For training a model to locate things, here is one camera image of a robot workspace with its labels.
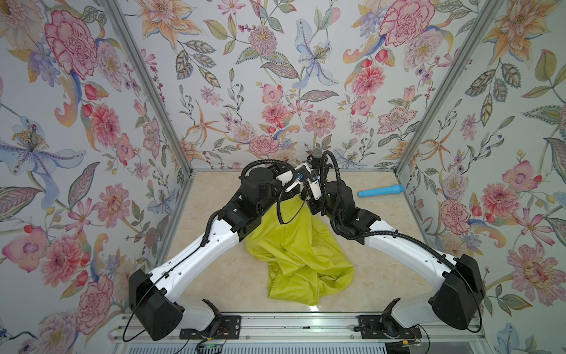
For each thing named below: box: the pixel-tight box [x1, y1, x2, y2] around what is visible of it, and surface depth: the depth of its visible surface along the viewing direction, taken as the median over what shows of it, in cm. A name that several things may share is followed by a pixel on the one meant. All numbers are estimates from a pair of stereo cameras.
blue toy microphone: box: [357, 184, 406, 198], surface depth 112 cm
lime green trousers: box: [245, 193, 355, 305], surface depth 81 cm
